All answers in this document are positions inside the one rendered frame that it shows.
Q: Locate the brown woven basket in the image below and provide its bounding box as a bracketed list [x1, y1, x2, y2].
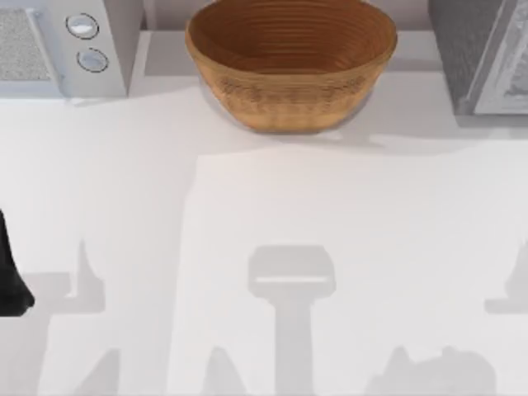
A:
[185, 0, 398, 136]

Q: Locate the pale microwave oven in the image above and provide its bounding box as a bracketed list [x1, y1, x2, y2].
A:
[0, 0, 146, 99]

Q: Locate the microwave knob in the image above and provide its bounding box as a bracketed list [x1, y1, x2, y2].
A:
[76, 47, 111, 73]
[65, 12, 101, 38]

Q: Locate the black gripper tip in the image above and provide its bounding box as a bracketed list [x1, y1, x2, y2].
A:
[0, 209, 35, 318]

